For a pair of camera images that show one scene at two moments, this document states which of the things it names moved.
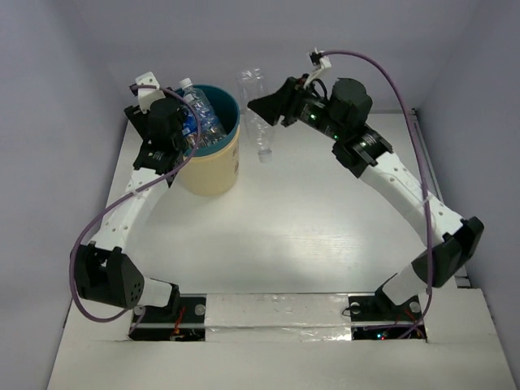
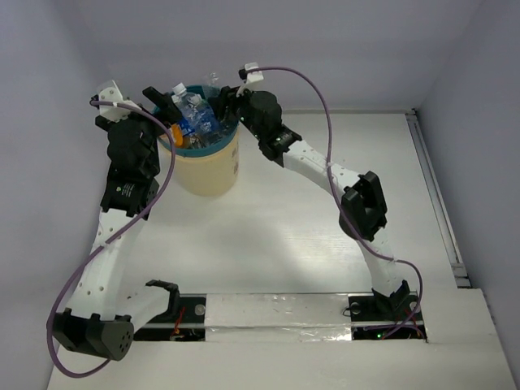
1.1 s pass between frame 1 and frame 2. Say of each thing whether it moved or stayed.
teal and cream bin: stayed
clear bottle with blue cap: moved
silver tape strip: stayed
